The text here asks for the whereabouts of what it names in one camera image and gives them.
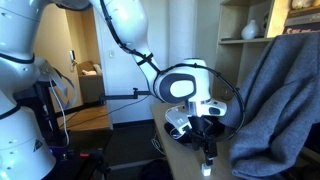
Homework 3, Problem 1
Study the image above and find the white ceramic vase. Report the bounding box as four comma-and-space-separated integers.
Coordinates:
241, 20, 259, 40

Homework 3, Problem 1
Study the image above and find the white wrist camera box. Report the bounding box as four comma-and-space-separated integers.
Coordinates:
165, 107, 192, 135

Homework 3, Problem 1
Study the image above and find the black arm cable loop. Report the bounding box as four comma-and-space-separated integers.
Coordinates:
99, 0, 246, 143

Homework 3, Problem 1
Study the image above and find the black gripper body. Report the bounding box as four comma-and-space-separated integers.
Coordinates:
190, 116, 217, 157

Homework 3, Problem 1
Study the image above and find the small white cube object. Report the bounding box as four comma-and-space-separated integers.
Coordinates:
201, 163, 211, 176

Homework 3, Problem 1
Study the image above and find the wooden shelf unit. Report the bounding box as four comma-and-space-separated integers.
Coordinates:
213, 0, 320, 101

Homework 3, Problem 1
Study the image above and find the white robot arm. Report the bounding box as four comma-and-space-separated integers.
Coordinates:
0, 0, 227, 180

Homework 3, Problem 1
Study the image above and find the white wall light switch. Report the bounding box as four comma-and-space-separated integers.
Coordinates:
109, 50, 115, 58

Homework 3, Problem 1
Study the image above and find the black bag on table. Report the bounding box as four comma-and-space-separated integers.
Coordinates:
164, 116, 225, 146

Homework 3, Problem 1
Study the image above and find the brown armchair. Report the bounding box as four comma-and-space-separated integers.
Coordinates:
76, 61, 104, 103

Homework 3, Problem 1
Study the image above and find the grey blanket over chair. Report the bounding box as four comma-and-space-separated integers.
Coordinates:
220, 32, 320, 180

